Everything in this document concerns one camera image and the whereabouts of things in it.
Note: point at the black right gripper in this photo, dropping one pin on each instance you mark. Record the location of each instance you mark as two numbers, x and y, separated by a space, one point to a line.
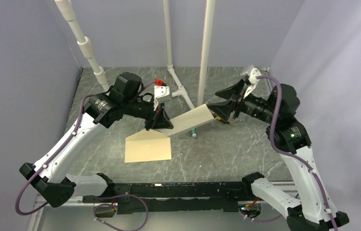
223 108

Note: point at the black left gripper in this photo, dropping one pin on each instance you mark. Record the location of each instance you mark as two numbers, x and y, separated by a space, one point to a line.
159 120

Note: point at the white letter paper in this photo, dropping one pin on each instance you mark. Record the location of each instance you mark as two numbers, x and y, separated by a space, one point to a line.
188 121

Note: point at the tan paper envelope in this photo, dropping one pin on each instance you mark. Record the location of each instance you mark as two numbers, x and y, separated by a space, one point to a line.
147 145

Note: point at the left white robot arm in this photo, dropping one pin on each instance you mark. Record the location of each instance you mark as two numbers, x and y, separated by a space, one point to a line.
126 97

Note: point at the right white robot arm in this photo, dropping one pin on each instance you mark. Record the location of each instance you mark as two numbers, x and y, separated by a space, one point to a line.
311 209

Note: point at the white green glue stick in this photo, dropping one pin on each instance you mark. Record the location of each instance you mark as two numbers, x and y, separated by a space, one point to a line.
193 133

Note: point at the yellow handled pliers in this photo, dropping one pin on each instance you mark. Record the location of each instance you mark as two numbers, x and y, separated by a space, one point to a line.
222 120

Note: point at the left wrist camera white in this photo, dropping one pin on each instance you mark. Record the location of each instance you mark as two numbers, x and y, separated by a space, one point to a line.
162 94

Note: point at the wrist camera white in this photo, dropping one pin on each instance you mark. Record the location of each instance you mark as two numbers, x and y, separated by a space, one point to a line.
250 76
162 94

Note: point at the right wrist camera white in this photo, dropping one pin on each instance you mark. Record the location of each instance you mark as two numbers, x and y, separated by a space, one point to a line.
250 76

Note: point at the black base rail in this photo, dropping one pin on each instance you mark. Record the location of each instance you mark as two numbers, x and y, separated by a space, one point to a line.
226 196

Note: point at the white PVC pipe frame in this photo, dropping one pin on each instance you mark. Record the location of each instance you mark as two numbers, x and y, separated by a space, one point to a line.
154 38

